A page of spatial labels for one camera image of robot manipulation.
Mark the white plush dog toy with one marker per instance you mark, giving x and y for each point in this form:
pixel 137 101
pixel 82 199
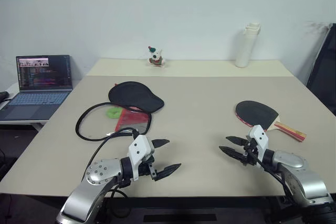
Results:
pixel 156 57

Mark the black office chair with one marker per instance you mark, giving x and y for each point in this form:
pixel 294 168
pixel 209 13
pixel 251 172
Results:
pixel 324 77

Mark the black rubber table tennis paddle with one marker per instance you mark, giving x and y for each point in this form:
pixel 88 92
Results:
pixel 252 111

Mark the black object beside laptop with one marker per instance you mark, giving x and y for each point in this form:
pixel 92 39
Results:
pixel 3 96

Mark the white water bottle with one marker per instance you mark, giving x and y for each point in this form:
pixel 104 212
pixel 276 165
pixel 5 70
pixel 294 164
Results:
pixel 244 48

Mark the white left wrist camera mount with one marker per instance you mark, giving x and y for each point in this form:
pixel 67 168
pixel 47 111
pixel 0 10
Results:
pixel 139 148

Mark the black red paddle case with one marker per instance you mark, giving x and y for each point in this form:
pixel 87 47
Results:
pixel 134 95

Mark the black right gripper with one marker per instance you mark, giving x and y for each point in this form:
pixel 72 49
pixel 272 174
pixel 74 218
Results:
pixel 250 155

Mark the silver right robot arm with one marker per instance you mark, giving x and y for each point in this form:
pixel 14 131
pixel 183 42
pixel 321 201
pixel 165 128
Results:
pixel 307 179

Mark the open grey laptop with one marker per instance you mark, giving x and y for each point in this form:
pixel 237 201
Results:
pixel 34 103

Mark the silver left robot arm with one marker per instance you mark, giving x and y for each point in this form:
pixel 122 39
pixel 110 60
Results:
pixel 86 190

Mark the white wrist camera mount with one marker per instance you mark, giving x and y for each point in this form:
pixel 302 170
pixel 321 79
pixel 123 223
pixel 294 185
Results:
pixel 258 134
pixel 139 148

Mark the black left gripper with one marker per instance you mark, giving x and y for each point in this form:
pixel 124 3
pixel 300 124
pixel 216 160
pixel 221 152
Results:
pixel 145 167

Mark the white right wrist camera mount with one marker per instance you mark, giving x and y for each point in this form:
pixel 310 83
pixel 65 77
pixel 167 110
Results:
pixel 258 134

